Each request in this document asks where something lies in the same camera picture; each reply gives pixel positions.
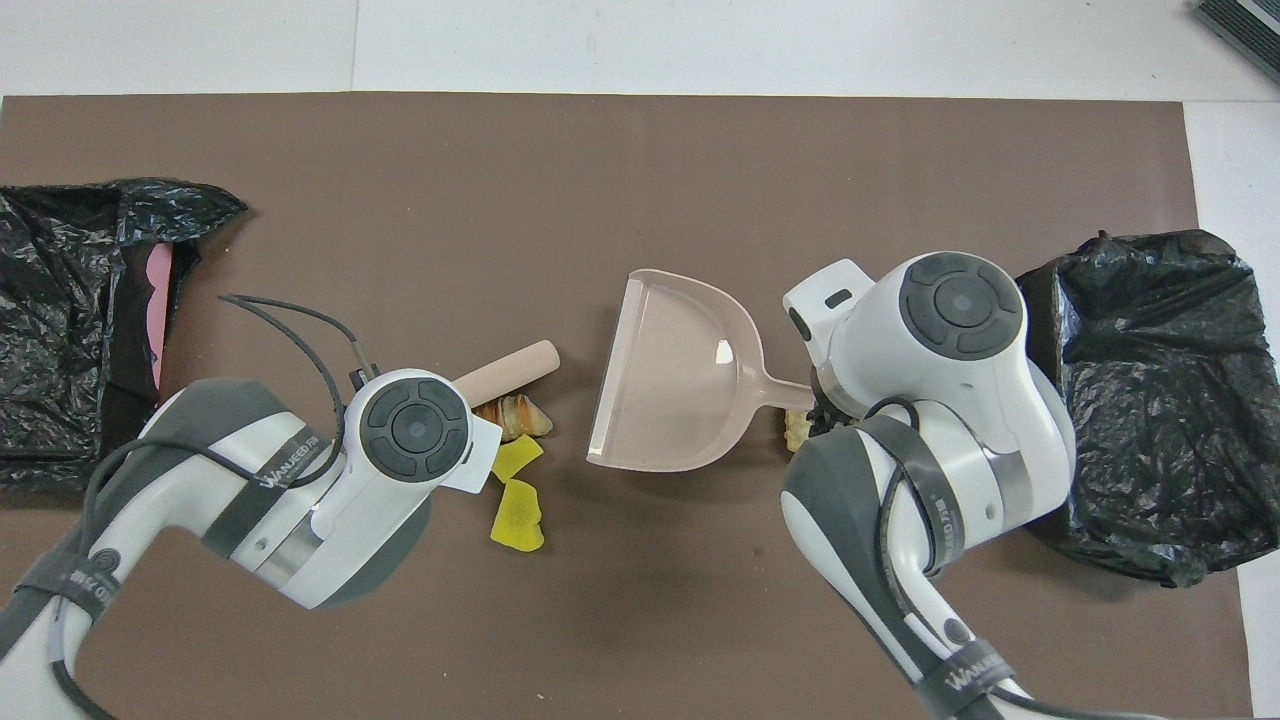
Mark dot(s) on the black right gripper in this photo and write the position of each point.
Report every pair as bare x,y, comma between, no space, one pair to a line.
828,412

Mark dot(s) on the pale bread chunk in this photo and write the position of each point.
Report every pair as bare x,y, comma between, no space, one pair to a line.
797,432

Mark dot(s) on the beige plastic dustpan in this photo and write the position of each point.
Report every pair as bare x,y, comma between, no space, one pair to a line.
670,380

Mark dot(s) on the croissant bread piece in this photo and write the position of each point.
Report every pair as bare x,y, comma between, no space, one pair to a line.
515,415

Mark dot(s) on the yellow sponge piece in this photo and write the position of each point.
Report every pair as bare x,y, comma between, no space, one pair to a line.
517,515
516,458

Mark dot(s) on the beige hand brush black bristles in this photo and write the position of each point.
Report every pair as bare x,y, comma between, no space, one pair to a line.
510,367

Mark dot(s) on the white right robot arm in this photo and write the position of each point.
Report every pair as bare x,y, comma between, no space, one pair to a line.
960,400

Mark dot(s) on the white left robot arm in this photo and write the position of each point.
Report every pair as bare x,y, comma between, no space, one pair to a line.
260,500

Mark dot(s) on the bin lined with black bag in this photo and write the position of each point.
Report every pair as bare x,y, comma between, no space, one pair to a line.
1150,400

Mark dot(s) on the pink plastic bin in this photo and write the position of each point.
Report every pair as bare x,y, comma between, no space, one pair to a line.
158,310

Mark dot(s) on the crumpled black trash bag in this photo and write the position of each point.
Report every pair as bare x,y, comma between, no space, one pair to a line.
60,330

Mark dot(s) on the brown table mat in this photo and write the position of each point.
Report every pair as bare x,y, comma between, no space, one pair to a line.
600,180

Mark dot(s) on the grey ribbed floor object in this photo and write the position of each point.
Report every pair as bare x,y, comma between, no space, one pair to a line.
1245,30

